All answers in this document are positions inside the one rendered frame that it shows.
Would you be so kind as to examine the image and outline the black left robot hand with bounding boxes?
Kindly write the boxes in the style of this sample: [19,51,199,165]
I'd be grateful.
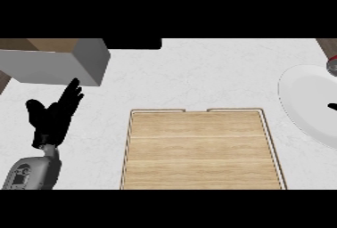
[23,77,85,150]

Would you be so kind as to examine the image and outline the white plate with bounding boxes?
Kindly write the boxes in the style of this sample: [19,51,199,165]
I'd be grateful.
[276,64,337,150]

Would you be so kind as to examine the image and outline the grey drawer front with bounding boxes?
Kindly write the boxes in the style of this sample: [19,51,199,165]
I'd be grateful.
[0,37,112,88]

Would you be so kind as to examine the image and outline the pale wooden drawer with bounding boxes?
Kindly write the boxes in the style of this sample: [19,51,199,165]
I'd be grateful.
[0,37,79,54]

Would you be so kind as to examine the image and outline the pale wooden tray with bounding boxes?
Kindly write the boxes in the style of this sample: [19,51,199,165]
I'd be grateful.
[118,108,289,191]

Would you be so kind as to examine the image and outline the brown can with red rim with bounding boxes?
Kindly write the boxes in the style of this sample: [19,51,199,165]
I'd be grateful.
[314,37,337,77]

